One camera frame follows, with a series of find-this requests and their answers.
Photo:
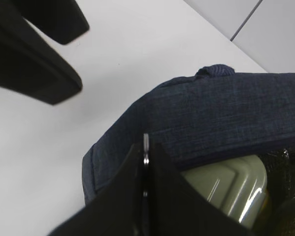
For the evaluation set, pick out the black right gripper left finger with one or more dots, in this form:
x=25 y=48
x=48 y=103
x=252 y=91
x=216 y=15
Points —
x=117 y=210

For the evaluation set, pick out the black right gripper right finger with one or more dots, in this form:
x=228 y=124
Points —
x=177 y=209

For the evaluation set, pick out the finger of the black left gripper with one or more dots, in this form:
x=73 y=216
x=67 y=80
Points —
x=61 y=20
x=28 y=65

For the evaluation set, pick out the green lidded lunch box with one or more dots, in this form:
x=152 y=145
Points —
x=237 y=187

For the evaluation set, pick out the dark blue lunch bag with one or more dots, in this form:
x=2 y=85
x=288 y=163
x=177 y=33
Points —
x=213 y=116

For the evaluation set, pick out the yellow pear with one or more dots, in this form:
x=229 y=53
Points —
x=264 y=214

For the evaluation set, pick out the green cucumber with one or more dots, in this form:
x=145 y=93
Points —
x=284 y=221

